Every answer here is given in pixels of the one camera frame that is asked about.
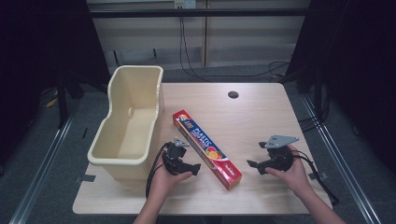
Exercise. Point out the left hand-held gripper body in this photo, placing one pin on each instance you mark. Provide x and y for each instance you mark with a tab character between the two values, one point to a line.
174	155

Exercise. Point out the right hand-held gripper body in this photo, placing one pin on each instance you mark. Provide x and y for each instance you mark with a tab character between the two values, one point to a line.
280	157

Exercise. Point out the red plastic wrap box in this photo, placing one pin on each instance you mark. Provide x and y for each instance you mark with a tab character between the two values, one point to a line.
204	146

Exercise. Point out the cream plastic bin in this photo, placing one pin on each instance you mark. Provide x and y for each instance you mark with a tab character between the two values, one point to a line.
134	124

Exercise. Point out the person's right hand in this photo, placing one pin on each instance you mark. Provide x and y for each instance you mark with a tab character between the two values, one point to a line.
295	177

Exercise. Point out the person's left hand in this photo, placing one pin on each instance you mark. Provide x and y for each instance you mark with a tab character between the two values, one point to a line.
163	183

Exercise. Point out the grey tape piece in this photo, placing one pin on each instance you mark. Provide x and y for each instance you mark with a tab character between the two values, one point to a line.
320	176

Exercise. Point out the dark tape piece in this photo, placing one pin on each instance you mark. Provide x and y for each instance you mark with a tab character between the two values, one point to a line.
85	178

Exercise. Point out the black curtain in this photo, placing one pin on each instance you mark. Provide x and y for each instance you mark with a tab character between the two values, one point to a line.
358	62
37	46

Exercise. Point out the black metal stand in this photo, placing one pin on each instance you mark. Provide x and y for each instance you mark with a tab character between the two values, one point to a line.
63	102

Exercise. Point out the metal floor rail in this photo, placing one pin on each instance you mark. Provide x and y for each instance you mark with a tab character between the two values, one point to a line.
37	177
345	174

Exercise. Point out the white wall outlet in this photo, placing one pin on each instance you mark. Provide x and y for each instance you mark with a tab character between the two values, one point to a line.
185	4

